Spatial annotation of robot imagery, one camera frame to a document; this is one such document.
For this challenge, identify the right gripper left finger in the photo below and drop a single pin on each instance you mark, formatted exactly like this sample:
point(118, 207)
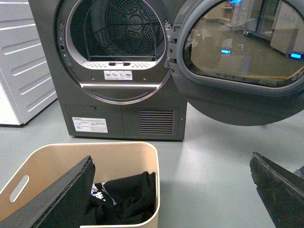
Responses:
point(61, 205)

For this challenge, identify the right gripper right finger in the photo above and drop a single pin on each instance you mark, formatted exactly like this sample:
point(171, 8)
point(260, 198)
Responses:
point(281, 191)

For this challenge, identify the beige plastic laundry hamper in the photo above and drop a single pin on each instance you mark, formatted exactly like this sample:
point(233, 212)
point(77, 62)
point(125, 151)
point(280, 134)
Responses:
point(113, 160)

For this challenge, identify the black printed clothes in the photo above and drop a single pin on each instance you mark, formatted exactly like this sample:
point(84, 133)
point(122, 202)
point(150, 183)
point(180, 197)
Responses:
point(124, 201)

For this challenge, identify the white washing machine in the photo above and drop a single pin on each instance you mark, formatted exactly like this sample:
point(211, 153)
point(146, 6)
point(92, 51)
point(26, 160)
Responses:
point(26, 86)

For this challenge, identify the round dryer door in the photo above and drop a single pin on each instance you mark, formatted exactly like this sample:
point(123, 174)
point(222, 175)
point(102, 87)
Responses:
point(240, 62)

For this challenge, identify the dark grey tumble dryer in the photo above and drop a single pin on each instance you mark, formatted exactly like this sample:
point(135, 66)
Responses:
point(108, 62)

